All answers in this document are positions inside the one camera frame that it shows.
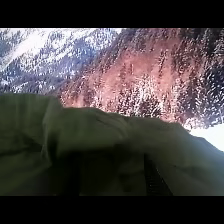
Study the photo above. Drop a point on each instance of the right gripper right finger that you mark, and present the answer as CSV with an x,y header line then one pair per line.
x,y
156,181

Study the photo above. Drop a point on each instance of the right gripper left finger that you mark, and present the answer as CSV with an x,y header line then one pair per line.
x,y
70,180

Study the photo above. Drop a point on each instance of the dark green shirt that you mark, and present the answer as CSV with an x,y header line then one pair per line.
x,y
100,133

